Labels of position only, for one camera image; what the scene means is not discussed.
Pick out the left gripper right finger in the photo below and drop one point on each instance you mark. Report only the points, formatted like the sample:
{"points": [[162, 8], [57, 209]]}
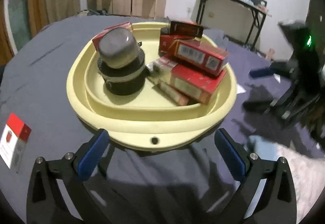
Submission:
{"points": [[266, 193]]}

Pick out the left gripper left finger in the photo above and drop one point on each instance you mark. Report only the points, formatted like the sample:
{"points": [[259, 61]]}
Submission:
{"points": [[45, 203]]}

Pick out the black foam ball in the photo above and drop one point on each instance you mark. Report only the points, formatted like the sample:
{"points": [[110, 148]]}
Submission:
{"points": [[124, 81]]}

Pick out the silver round tin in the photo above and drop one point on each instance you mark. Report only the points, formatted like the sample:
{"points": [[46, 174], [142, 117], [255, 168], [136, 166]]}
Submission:
{"points": [[119, 49]]}

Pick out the grey blue bed sheet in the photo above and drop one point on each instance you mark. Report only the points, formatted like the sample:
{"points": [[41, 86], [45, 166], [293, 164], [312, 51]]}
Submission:
{"points": [[161, 165]]}

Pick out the red white pack on sheet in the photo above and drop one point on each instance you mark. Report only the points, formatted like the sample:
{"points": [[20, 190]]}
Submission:
{"points": [[14, 139]]}

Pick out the black folding table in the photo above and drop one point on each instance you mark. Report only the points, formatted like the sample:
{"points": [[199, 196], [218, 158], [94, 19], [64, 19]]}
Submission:
{"points": [[242, 21]]}

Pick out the yellow plastic basin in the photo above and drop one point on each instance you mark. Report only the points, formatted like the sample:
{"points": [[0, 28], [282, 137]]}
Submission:
{"points": [[152, 87]]}

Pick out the dark red cigarette pack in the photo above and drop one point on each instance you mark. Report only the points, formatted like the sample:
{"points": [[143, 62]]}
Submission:
{"points": [[186, 29]]}

